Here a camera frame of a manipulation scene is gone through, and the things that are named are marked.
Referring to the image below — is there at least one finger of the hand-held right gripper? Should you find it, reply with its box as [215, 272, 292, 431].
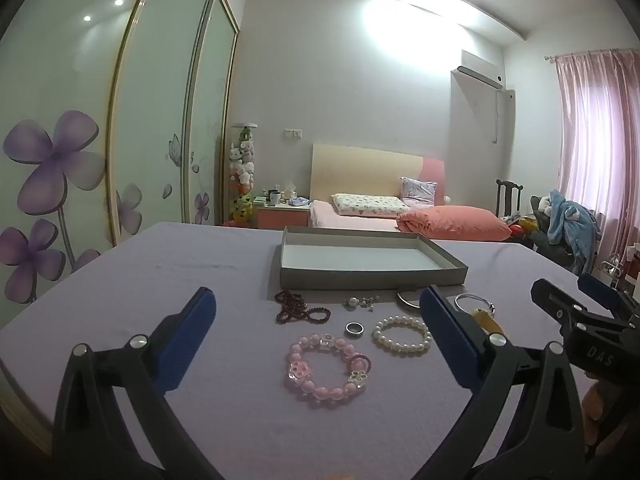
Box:
[531, 279, 592, 333]
[576, 273, 640, 322]

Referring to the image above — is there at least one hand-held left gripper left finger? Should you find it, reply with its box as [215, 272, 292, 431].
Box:
[50, 286, 226, 480]

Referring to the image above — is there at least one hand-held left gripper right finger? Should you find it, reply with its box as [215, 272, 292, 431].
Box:
[410, 286, 587, 480]

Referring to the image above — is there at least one white pearl bracelet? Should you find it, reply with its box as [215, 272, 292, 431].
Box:
[371, 314, 433, 357]

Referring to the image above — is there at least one dark red bead bracelet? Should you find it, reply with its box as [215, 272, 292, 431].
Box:
[274, 289, 332, 326]

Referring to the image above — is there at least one pink bead bracelet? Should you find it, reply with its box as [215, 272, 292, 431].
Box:
[286, 332, 372, 402]

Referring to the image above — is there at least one shallow grey cardboard tray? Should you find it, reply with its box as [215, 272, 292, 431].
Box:
[268, 225, 469, 292]

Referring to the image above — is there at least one person's right hand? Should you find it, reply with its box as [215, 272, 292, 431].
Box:
[581, 371, 620, 427]

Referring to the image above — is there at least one yellow amber piece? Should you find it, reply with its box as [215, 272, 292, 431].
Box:
[472, 309, 504, 337]

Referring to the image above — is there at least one thin silver bangle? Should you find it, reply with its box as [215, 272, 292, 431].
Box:
[454, 292, 497, 317]

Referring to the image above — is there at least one wide silver cuff bangle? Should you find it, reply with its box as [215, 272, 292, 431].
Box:
[395, 287, 426, 316]

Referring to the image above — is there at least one grey chair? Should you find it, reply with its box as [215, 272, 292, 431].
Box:
[529, 195, 603, 273]

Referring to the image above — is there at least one blue plush garment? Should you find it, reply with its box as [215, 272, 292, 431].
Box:
[546, 189, 602, 275]

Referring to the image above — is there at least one yellow and red toy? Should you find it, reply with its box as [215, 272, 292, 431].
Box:
[509, 215, 537, 237]

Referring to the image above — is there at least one dark wooden chair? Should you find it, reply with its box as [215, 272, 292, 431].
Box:
[495, 178, 524, 220]

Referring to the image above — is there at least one folded coral quilt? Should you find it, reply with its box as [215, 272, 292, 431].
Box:
[397, 204, 513, 242]

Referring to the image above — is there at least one lilac pillow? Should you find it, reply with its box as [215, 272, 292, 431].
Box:
[399, 176, 437, 207]

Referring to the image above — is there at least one pink curtain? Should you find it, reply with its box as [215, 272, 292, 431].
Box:
[552, 48, 640, 266]

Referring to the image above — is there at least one white patterned pillow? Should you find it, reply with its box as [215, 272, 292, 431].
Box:
[330, 192, 410, 219]

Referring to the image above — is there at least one pink and cream nightstand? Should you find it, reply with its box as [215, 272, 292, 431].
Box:
[252, 195, 311, 231]

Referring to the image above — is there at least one bed with pink sheet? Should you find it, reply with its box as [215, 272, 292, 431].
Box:
[308, 199, 506, 235]

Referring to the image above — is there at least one plush toy display tube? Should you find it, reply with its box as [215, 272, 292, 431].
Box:
[227, 122, 259, 224]

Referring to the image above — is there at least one cream and pink headboard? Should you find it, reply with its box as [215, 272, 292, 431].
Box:
[310, 142, 446, 207]

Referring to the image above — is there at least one flower print sliding wardrobe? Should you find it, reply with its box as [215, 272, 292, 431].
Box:
[0, 0, 242, 311]

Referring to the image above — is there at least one white air conditioner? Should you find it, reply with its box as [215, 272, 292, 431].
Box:
[451, 63, 505, 92]

